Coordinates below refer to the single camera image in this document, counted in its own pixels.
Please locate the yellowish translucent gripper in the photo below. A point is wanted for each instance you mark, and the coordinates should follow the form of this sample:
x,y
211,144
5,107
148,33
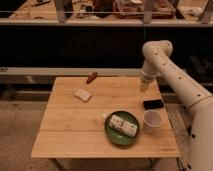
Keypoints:
x,y
144,85

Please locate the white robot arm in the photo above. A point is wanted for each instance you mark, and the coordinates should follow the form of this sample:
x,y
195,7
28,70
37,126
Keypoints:
x,y
197,99

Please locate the black smartphone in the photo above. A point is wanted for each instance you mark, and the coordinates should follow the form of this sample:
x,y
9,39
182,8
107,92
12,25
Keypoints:
x,y
153,104

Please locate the white paper cup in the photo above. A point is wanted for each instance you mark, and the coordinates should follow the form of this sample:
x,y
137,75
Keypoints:
x,y
152,120

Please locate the white printed carton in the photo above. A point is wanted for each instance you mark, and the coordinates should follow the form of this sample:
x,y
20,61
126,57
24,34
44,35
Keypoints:
x,y
123,126

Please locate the red marker tool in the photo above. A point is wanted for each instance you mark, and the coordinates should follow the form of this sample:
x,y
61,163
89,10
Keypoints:
x,y
91,77

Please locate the wooden folding table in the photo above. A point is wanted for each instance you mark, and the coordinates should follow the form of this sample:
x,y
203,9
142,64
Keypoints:
x,y
74,129

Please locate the green round plate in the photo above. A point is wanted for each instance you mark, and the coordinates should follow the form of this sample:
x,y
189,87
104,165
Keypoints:
x,y
117,137

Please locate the white sponge block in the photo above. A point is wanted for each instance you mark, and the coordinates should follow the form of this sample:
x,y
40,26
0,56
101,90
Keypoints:
x,y
83,95

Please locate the red tray on bench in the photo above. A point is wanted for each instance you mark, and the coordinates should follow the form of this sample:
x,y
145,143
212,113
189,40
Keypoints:
x,y
135,9

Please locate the long background workbench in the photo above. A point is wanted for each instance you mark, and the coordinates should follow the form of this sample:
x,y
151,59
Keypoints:
x,y
192,13

